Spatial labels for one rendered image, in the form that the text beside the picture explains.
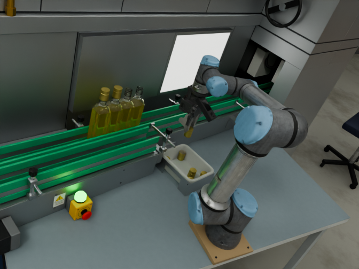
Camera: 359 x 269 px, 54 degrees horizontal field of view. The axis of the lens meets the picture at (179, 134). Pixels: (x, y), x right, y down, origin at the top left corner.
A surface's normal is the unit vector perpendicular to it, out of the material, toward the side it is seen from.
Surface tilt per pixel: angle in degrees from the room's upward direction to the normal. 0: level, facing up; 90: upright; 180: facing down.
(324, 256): 0
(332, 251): 0
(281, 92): 90
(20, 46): 90
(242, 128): 80
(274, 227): 0
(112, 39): 90
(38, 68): 90
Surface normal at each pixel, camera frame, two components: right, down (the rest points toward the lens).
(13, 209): 0.65, 0.59
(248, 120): -0.86, -0.20
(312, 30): -0.70, 0.22
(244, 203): 0.45, -0.72
